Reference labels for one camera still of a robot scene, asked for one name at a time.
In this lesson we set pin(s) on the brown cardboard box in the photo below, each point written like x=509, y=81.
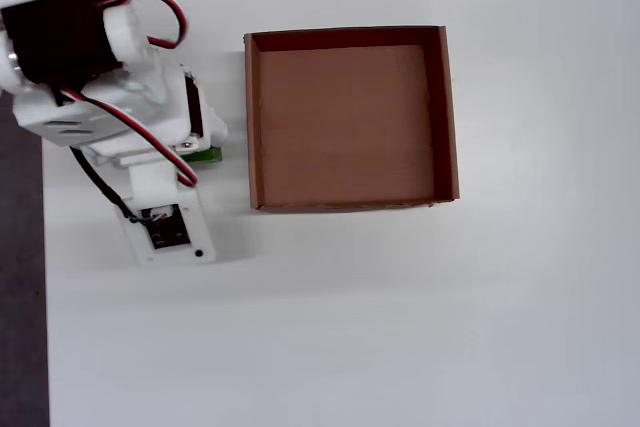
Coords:
x=345, y=127

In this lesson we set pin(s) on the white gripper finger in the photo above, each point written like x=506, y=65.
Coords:
x=214, y=127

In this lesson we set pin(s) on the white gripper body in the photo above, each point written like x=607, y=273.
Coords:
x=196, y=106

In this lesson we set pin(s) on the green cube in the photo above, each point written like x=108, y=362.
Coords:
x=207, y=154

